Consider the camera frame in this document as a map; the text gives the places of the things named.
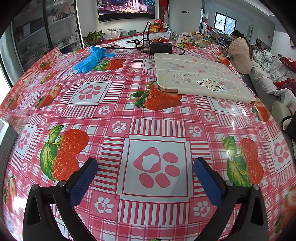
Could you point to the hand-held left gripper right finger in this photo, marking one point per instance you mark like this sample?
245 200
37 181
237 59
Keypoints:
208 183

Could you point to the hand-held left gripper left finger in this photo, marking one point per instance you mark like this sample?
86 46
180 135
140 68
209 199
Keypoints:
83 180

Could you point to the grey white storage box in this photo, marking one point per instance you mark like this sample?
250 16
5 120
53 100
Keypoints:
7 139

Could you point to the strawberry printed pink tablecloth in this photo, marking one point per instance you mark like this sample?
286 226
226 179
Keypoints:
111 111

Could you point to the black bag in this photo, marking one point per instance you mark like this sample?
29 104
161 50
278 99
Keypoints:
290 127

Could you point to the grey sofa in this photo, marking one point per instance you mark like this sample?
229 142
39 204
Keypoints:
263 78

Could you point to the crumpled blue rubber gloves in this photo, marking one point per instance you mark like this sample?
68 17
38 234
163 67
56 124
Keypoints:
91 60

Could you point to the maroon garment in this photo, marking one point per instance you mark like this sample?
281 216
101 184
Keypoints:
289 83

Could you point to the crumpled grey white blanket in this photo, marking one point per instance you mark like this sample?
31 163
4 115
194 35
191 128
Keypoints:
262 59

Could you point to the black power adapter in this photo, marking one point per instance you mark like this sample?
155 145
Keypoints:
161 47

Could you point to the potted green plant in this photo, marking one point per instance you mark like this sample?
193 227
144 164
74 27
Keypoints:
94 37

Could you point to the red cushion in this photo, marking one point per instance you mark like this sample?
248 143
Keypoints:
289 62

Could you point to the pile of assorted boxes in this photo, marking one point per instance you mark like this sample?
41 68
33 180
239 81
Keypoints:
201 37

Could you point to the clear acrylic box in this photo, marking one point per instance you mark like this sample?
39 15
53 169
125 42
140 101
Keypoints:
113 33

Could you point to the teal flat box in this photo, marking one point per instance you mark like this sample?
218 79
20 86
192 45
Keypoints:
128 33

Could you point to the glass display cabinet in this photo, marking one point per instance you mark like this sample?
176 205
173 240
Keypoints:
46 30

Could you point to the dark framed window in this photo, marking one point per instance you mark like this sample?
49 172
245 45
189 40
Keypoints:
225 22

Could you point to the orange gift boxes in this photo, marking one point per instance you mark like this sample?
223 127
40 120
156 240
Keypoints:
157 28

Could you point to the pink flower arrangement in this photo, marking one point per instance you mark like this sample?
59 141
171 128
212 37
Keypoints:
158 22

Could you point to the wall television screen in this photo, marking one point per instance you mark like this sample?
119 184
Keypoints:
126 10

